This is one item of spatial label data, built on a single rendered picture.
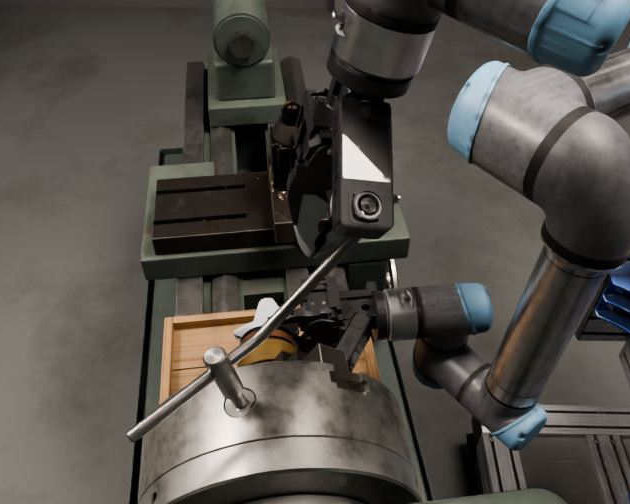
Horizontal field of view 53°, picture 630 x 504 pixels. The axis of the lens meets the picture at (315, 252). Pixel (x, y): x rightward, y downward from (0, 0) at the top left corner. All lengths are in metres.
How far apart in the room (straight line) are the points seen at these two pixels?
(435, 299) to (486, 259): 1.69
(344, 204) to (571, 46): 0.19
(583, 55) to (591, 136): 0.26
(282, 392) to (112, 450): 1.48
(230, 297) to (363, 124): 0.76
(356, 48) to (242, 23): 1.08
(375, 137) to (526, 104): 0.25
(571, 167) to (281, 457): 0.40
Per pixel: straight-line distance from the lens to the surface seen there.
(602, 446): 1.92
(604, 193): 0.69
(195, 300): 1.23
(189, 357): 1.13
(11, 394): 2.33
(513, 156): 0.71
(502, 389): 0.90
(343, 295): 0.91
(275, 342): 0.84
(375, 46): 0.49
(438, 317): 0.90
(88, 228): 2.78
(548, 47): 0.45
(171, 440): 0.69
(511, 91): 0.74
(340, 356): 0.74
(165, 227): 1.23
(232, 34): 1.57
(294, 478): 0.63
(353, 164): 0.50
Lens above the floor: 1.79
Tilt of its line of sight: 45 degrees down
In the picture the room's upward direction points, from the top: straight up
